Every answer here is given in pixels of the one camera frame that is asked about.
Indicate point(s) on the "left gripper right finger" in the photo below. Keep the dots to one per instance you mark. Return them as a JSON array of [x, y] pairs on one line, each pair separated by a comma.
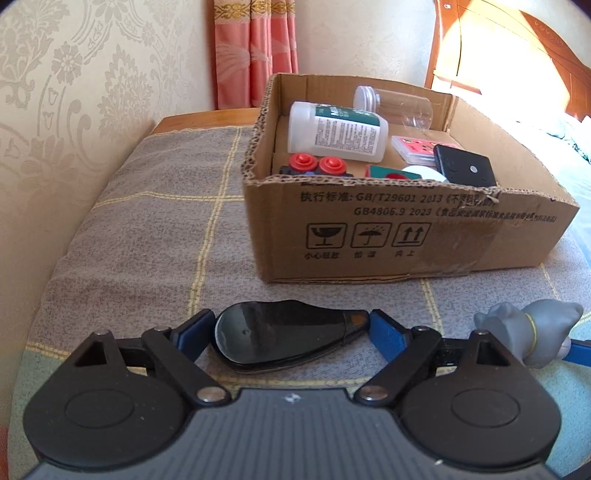
[[410, 355]]

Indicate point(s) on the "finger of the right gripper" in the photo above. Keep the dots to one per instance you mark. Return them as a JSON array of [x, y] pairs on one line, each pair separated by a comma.
[[579, 353]]

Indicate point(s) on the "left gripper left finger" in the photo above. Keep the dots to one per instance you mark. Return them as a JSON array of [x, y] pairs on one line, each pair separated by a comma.
[[174, 351]]

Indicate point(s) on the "grey rubber animal toy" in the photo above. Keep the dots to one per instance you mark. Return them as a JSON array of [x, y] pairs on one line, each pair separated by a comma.
[[537, 334]]

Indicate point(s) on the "black oval glossy object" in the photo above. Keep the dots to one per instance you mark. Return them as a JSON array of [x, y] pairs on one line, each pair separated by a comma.
[[265, 336]]

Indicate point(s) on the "mint green oval case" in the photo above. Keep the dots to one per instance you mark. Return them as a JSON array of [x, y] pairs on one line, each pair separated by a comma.
[[426, 173]]

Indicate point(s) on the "red wooden toy train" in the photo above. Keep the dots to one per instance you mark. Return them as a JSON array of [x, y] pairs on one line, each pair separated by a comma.
[[380, 172]]

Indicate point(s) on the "black rectangular device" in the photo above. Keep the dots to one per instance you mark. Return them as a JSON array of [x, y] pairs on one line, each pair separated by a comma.
[[464, 167]]

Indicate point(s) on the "pink card pack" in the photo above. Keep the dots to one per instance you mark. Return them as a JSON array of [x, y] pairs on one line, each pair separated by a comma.
[[416, 151]]

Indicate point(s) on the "medical cotton swab container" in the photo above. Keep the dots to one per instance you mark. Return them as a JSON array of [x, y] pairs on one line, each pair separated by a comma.
[[328, 130]]

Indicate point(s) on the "clear plastic jar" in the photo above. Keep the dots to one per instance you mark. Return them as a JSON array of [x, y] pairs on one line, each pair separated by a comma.
[[395, 107]]

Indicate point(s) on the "checked blanket on table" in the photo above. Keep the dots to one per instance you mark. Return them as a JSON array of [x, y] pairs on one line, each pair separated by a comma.
[[169, 236]]

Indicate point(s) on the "brown cardboard box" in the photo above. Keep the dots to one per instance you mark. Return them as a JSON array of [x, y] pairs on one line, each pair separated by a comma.
[[307, 229]]

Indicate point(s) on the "blue bed sheet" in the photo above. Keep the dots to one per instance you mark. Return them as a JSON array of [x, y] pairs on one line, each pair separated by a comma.
[[568, 157]]

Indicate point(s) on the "wooden bed headboard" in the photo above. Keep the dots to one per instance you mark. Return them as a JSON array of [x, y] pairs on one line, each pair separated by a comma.
[[499, 53]]

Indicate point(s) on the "pink patterned curtain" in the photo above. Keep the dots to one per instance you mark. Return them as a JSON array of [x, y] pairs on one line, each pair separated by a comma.
[[253, 40]]

